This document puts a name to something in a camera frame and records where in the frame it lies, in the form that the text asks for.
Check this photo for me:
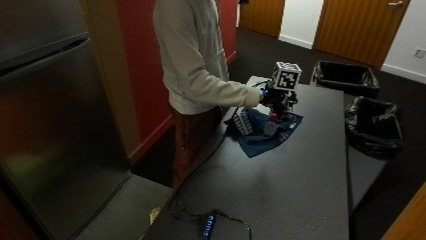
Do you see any tan wooden side panel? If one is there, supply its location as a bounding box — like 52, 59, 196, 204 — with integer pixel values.
79, 0, 144, 162

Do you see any rectangular bin with black bag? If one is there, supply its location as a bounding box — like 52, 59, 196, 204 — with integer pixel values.
309, 59, 381, 99

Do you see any dark blue cloth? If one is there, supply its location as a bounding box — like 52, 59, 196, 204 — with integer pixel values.
224, 107, 305, 159

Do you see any black hub with blue lights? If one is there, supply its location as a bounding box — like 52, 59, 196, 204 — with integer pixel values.
197, 213, 220, 240

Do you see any stainless steel refrigerator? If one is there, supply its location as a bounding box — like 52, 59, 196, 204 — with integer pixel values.
0, 0, 132, 240

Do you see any round bin with black bag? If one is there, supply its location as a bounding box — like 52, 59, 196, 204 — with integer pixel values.
344, 95, 406, 158

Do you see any wooden door with handle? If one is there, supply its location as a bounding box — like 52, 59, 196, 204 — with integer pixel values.
312, 0, 413, 69

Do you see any orange wooden furniture corner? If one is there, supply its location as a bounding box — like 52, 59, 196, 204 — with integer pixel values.
380, 182, 426, 240

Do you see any small grey bottle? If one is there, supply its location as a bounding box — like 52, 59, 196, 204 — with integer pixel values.
264, 120, 279, 136

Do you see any plain wooden door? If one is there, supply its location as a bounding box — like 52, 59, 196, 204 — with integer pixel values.
237, 0, 287, 38

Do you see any white marker cube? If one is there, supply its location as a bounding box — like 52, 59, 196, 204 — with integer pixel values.
271, 61, 304, 91

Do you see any the person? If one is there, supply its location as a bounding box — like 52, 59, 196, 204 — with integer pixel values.
152, 0, 264, 192

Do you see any black and white striped pack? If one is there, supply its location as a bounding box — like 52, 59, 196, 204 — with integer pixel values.
232, 108, 256, 136

